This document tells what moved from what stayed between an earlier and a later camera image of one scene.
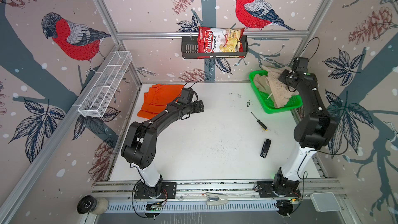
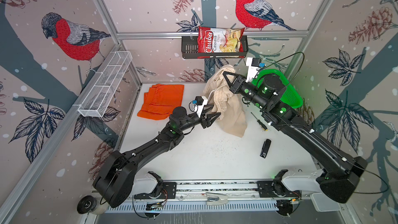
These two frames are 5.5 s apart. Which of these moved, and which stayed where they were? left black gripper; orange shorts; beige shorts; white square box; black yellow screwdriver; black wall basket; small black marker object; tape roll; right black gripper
Moved: beige shorts; right black gripper; left black gripper
Stayed: black wall basket; orange shorts; white square box; black yellow screwdriver; tape roll; small black marker object
